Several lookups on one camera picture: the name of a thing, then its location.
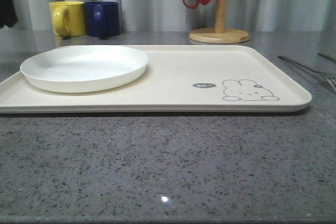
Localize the yellow mug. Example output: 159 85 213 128
49 1 86 37

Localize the cream rabbit serving tray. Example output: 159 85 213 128
1 45 312 114

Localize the silver metal chopstick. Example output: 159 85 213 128
318 53 336 62

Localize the dark blue mug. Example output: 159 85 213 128
83 2 121 37

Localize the wooden mug tree stand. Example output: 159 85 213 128
188 0 250 44

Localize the white round plate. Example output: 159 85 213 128
20 45 149 93

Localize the silver metal fork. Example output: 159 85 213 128
278 56 336 92

